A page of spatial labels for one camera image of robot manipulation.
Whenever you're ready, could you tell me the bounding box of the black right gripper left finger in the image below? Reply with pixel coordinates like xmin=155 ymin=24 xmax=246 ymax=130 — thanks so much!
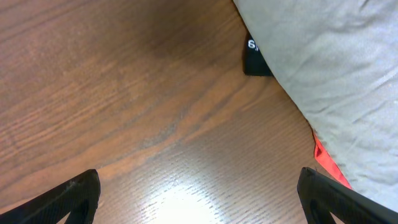
xmin=1 ymin=169 xmax=101 ymax=224

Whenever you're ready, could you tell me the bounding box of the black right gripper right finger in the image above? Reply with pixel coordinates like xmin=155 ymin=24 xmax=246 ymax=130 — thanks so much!
xmin=297 ymin=167 xmax=397 ymax=224

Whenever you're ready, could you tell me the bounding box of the red garment in pile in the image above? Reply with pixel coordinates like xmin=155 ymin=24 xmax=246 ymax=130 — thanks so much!
xmin=312 ymin=131 xmax=352 ymax=190

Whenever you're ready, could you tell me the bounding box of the beige garment in pile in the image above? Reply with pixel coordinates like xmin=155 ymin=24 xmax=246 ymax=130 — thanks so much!
xmin=236 ymin=0 xmax=397 ymax=210

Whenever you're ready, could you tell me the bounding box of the black garment in pile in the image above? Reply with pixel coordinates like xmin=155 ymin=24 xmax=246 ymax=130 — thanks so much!
xmin=243 ymin=32 xmax=274 ymax=77

